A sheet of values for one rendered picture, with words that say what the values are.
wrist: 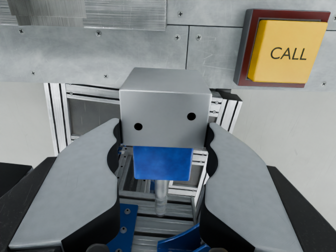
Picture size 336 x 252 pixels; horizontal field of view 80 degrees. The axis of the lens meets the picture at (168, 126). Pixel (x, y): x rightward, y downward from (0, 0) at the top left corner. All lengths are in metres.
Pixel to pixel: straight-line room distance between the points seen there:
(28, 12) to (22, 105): 1.20
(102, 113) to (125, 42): 0.74
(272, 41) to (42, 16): 0.21
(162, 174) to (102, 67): 0.16
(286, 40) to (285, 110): 1.09
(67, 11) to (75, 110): 0.83
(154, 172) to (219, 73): 0.16
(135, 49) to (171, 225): 0.37
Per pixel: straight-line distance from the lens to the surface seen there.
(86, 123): 1.02
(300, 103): 1.35
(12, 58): 0.32
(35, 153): 1.55
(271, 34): 0.24
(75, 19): 0.19
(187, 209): 0.53
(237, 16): 0.26
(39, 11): 0.22
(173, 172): 0.15
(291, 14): 0.26
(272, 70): 0.25
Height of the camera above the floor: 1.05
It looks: 62 degrees down
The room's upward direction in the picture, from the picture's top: 180 degrees counter-clockwise
